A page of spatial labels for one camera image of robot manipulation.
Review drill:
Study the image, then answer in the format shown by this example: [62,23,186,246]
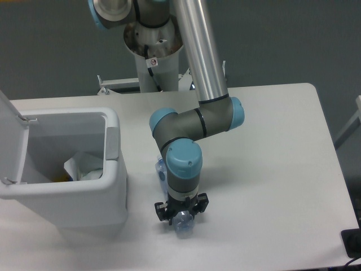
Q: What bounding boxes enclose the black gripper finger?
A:
[192,193,209,218]
[155,202,175,225]

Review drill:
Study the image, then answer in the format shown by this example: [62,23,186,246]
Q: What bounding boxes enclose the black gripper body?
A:
[166,194,198,223]

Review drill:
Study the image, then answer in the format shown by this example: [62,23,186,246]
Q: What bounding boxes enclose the clear blue plastic bottle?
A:
[155,155,195,239]

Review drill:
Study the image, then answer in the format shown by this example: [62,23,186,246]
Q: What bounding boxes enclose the white plastic wrapper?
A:
[64,152,103,181]

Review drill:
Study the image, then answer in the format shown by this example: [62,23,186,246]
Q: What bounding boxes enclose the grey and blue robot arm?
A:
[88,1,245,223]

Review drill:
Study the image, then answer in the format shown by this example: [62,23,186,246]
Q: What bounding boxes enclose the yellow trash item in bin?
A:
[53,173,72,182]

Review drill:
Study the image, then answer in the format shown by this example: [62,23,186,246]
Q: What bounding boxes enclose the white plastic trash can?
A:
[1,106,127,228]

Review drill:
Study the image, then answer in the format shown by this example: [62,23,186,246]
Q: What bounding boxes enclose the black device at table corner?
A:
[341,228,360,258]

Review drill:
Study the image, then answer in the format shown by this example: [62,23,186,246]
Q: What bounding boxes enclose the white metal mounting frame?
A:
[96,60,228,95]

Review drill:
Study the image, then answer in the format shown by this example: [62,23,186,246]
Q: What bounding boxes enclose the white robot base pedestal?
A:
[124,15,183,93]

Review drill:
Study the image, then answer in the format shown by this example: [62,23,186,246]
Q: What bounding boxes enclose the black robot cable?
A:
[143,44,164,93]

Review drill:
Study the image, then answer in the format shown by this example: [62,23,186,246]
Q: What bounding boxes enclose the white furniture frame at right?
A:
[333,95,360,150]

